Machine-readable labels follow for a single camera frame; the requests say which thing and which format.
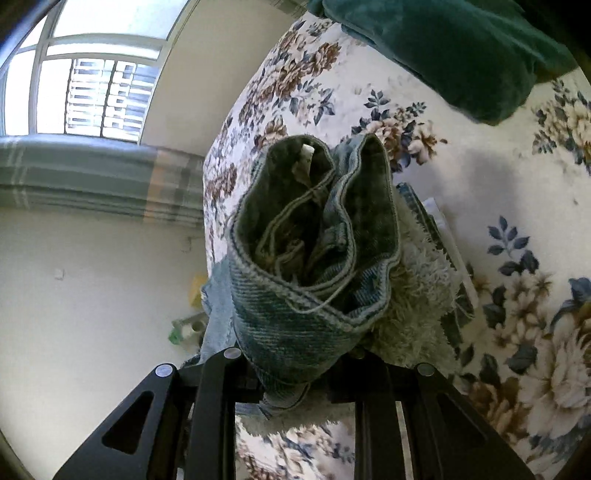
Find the window with white frame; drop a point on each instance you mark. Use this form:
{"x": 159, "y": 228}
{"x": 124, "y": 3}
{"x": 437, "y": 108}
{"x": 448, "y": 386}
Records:
{"x": 92, "y": 69}

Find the floral bed sheet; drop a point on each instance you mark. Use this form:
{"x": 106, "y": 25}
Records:
{"x": 498, "y": 221}

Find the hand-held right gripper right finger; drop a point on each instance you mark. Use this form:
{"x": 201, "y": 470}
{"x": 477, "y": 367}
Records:
{"x": 392, "y": 406}

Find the plaid curtain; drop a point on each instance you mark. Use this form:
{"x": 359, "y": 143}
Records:
{"x": 97, "y": 177}

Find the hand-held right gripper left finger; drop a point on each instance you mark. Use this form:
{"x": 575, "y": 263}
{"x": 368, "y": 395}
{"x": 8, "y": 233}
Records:
{"x": 217, "y": 397}

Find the dark green blanket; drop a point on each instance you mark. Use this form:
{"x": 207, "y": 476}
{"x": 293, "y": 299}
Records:
{"x": 452, "y": 50}

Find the fleece-lined blue denim pants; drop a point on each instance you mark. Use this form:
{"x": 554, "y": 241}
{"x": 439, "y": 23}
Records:
{"x": 295, "y": 277}

